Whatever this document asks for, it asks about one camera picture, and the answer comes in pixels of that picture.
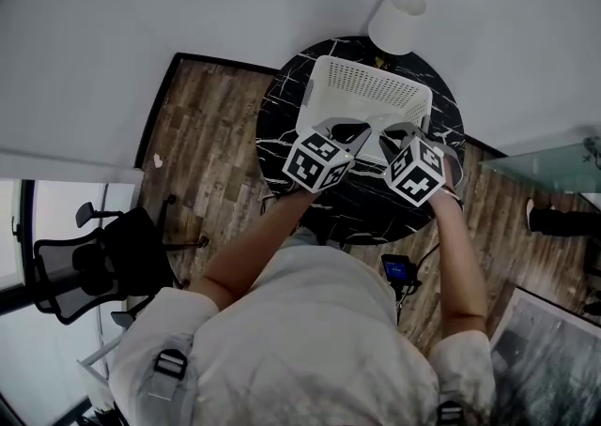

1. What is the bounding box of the person's white shirt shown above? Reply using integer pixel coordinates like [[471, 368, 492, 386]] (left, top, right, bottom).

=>
[[108, 232, 498, 426]]

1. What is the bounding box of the glass table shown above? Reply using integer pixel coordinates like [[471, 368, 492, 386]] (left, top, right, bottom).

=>
[[478, 138, 601, 210]]

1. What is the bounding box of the black cable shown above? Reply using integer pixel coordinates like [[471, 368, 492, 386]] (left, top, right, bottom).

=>
[[411, 239, 441, 273]]

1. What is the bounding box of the black office chair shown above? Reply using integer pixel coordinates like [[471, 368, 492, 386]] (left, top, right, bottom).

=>
[[32, 194, 211, 327]]

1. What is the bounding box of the person's left forearm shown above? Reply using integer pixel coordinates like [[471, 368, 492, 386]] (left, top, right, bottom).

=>
[[200, 188, 321, 311]]

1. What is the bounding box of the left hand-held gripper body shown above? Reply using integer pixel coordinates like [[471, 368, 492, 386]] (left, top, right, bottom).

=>
[[281, 117, 375, 194]]

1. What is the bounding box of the white table lamp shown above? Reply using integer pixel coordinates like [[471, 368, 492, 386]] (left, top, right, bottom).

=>
[[367, 0, 427, 68]]

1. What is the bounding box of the person's right forearm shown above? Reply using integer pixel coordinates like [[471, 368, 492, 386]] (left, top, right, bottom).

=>
[[427, 187, 489, 337]]

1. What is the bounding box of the round black marble table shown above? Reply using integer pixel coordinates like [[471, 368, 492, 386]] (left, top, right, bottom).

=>
[[255, 37, 466, 247]]

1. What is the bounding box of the black device on tripod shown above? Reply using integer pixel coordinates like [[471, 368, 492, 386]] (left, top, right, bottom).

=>
[[380, 253, 423, 327]]

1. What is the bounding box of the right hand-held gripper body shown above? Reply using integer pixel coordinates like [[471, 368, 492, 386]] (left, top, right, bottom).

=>
[[377, 122, 465, 207]]

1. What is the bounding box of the white plastic basket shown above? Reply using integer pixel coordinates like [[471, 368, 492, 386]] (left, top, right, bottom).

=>
[[295, 54, 433, 167]]

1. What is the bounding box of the grey patterned rug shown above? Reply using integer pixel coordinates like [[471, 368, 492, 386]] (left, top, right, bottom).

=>
[[487, 287, 601, 426]]

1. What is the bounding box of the green plant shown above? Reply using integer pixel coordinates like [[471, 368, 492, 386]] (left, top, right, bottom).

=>
[[581, 135, 601, 172]]

